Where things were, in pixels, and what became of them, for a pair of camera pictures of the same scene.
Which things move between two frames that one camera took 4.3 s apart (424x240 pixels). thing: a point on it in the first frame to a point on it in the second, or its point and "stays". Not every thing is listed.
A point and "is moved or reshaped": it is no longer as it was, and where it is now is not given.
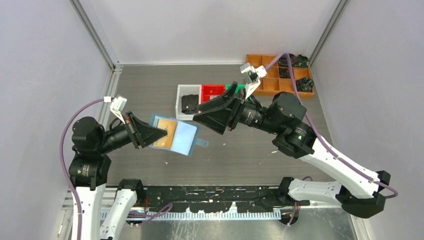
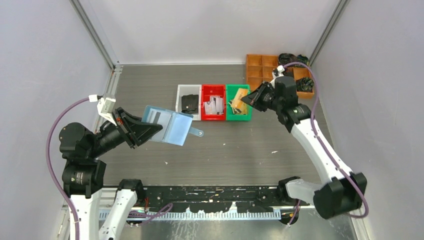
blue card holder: x=182 y=136 is moved or reshaped
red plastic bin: x=208 y=90 stays
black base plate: x=214 y=199 stays
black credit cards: x=190 y=104 stays
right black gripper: x=215 y=119 to x=254 y=99
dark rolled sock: x=304 y=84 stays
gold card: x=166 y=141 is moved or reshaped
